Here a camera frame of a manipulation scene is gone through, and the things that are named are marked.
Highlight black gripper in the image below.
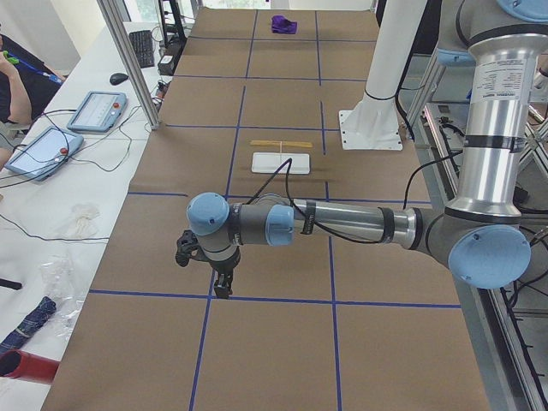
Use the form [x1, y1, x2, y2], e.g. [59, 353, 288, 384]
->
[211, 255, 240, 298]

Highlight purple towel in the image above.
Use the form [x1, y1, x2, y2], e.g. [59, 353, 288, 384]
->
[271, 15, 298, 34]

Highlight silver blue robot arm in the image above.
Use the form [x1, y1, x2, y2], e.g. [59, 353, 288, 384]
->
[176, 1, 547, 298]

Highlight clear plastic bag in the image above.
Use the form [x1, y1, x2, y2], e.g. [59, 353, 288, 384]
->
[39, 256, 86, 341]

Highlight upper teach pendant tablet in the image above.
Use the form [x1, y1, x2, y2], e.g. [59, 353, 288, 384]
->
[67, 91, 128, 133]

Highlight teach pendant tablet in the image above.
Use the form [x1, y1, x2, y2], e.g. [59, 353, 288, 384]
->
[67, 91, 128, 133]
[5, 126, 84, 181]

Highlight lower teach pendant tablet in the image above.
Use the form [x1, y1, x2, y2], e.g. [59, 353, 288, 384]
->
[5, 126, 84, 181]

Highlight red cylinder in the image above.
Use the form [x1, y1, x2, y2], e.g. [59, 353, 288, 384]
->
[1, 349, 60, 384]

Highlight black power box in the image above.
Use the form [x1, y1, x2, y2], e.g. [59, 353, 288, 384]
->
[158, 55, 175, 76]

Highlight black computer mouse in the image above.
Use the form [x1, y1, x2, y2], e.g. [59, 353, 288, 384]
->
[109, 73, 128, 86]

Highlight black keyboard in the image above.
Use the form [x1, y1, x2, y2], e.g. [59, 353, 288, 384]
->
[128, 30, 154, 69]

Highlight seated person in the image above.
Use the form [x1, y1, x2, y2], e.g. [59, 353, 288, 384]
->
[0, 33, 65, 170]

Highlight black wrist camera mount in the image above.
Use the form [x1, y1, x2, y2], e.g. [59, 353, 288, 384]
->
[175, 229, 203, 267]

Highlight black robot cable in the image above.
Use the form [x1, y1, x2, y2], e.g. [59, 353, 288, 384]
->
[246, 158, 466, 245]

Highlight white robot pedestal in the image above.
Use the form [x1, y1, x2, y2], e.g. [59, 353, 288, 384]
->
[339, 0, 427, 151]

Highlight aluminium frame post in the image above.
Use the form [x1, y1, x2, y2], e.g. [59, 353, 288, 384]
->
[97, 0, 160, 130]

